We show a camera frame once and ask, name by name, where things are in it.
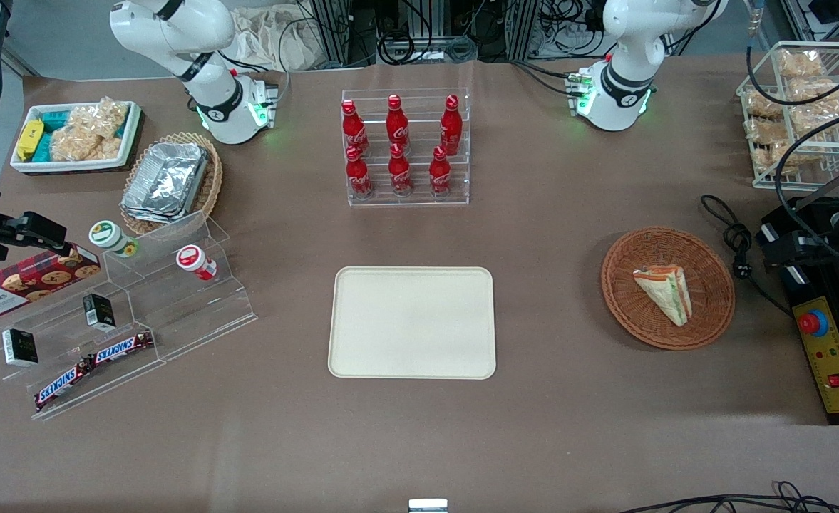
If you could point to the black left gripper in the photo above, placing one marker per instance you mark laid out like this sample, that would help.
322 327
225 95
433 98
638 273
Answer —
834 235

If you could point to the triangular sandwich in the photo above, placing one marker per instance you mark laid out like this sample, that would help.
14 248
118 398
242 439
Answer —
665 293

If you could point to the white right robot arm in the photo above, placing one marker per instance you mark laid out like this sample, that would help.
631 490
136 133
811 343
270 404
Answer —
177 28

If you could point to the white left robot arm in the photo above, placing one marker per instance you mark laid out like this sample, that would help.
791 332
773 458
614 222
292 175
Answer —
626 78

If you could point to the round brown wicker basket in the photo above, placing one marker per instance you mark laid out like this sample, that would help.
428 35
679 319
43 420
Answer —
711 285

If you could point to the oval light wicker basket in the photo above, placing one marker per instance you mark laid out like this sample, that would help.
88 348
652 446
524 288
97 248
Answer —
212 178

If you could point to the beige rectangular tray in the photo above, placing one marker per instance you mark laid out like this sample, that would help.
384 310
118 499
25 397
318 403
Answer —
412 324

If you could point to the black heating appliance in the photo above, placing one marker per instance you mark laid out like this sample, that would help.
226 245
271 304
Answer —
793 285

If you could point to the red cookie box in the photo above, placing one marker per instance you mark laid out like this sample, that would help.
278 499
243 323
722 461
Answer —
27 281

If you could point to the green lid yogurt cup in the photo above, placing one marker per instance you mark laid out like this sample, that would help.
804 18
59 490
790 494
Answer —
109 236

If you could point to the grey metal bar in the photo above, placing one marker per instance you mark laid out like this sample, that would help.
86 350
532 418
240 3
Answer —
836 184

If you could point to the red emergency stop button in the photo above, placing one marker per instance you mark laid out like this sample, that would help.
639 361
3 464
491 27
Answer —
811 324

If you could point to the teal snack packet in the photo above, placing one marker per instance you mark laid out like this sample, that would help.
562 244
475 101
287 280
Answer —
45 146
54 117

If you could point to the yellow snack packet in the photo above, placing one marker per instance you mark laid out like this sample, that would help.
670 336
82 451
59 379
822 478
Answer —
29 139

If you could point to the clear bag of rice crackers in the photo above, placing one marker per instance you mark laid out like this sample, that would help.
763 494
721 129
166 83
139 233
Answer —
102 117
80 146

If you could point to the clear bag of fried snacks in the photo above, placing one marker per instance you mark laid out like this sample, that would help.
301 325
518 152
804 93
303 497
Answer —
815 89
772 158
822 117
800 63
763 105
765 130

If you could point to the small black box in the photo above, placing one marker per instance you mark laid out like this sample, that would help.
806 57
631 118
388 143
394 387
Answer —
98 311
20 347

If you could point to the aluminium foil container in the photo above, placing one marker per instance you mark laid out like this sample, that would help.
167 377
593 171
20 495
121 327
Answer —
145 214
170 174

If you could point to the yellow control panel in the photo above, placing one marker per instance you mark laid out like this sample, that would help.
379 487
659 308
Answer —
836 356

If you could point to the white plastic bin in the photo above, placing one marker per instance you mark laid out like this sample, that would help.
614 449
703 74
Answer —
132 128

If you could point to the snickers chocolate bar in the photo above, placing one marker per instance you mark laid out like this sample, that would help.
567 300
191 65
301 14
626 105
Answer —
121 347
63 385

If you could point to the red lid yogurt cup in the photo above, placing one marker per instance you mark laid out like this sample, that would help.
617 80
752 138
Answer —
192 259

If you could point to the clear acrylic step display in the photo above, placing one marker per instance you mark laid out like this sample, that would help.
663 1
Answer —
177 313

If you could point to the beige crumpled cloth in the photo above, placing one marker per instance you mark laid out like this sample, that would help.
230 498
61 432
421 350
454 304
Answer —
269 39

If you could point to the red cola bottle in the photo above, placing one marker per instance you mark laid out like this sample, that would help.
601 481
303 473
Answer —
397 122
357 174
399 171
440 172
352 128
451 125

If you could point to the clear acrylic bottle rack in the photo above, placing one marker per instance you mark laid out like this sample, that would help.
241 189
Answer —
419 199

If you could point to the aluminium frame rail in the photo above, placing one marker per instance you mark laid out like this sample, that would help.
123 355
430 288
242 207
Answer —
818 18

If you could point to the aluminium frame post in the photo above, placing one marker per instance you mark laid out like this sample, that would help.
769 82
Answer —
527 28
333 28

